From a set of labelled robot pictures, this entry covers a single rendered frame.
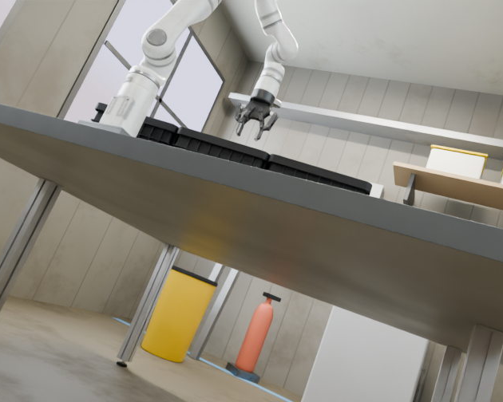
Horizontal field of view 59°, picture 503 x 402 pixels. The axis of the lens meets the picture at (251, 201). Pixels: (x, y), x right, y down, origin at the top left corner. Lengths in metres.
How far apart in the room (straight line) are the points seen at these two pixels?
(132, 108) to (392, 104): 3.55
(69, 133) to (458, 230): 0.66
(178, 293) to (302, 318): 1.31
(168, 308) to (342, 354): 1.18
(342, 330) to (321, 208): 2.51
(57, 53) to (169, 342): 1.99
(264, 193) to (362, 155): 3.67
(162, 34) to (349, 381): 2.41
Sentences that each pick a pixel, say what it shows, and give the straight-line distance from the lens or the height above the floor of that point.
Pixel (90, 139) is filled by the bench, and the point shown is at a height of 0.67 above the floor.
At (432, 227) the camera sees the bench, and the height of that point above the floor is 0.68.
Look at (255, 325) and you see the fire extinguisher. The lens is 3.59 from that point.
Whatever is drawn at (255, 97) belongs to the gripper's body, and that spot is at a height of 1.11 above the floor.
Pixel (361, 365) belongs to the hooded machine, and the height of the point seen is 0.43.
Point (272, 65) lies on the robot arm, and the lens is 1.48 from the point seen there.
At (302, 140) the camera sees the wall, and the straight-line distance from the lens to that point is 4.46.
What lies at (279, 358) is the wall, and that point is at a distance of 3.98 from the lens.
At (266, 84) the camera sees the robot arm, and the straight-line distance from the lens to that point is 1.44.
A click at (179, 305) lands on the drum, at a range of 3.05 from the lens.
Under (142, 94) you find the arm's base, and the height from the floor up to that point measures 0.92.
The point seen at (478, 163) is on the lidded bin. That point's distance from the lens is 3.61.
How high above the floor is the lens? 0.51
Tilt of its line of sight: 13 degrees up
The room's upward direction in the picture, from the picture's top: 22 degrees clockwise
